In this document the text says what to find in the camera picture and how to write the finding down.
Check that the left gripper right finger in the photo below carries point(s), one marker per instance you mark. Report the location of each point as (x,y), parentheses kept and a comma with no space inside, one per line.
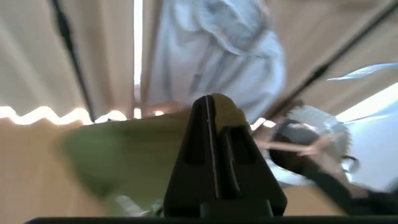
(248,183)

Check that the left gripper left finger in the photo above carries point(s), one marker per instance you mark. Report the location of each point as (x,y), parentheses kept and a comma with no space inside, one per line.
(189,180)

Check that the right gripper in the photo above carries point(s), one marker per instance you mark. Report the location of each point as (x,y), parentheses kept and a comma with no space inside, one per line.
(376,202)

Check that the pink clothes hanger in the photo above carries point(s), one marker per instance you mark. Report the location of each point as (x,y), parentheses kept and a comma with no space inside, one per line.
(289,147)

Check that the green printed garment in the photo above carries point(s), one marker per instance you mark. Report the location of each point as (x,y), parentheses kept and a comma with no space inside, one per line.
(124,155)

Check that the pale grey shorts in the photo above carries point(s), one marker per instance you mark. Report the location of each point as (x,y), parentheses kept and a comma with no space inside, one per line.
(217,62)

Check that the white laundry basket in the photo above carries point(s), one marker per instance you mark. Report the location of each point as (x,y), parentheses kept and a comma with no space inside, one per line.
(314,124)

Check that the black clothes rack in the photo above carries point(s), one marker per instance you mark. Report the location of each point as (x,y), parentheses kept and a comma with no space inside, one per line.
(70,46)

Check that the beige curtain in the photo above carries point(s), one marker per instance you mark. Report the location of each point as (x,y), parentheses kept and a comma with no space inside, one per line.
(31,62)

